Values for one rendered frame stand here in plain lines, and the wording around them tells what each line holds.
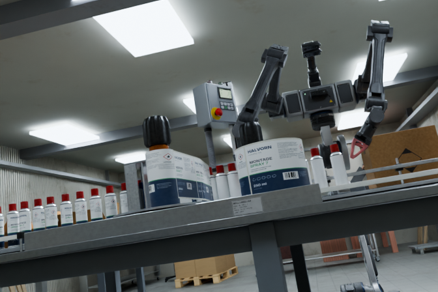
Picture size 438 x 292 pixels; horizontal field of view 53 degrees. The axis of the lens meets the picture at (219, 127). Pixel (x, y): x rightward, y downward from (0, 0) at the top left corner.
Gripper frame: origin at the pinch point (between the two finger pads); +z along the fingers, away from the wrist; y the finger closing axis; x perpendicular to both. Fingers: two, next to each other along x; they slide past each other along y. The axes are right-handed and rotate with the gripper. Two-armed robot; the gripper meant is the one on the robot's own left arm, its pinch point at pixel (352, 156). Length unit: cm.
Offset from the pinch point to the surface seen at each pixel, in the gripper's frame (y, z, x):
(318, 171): 1.6, 12.6, -8.8
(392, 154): -18.1, -11.8, 14.2
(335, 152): 1.4, 2.0, -6.6
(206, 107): -1, 12, -65
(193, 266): -586, 214, -136
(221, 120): -5, 14, -57
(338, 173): 2.4, 9.1, -1.6
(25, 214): 1, 98, -115
